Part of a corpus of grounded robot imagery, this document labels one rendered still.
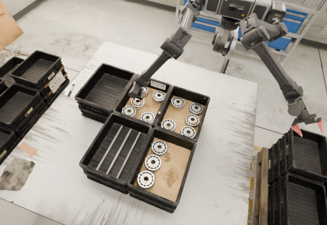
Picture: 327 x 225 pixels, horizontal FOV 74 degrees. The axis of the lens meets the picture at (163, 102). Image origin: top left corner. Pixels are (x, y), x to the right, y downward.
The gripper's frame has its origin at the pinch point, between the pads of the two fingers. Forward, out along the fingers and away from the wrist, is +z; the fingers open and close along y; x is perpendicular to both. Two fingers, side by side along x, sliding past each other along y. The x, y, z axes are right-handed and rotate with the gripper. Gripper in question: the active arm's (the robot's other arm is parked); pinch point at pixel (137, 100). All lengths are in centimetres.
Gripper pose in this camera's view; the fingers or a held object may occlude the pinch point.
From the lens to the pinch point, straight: 161.5
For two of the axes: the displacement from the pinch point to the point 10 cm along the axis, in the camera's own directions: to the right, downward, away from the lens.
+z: -0.9, 6.0, 7.9
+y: 9.3, 3.3, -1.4
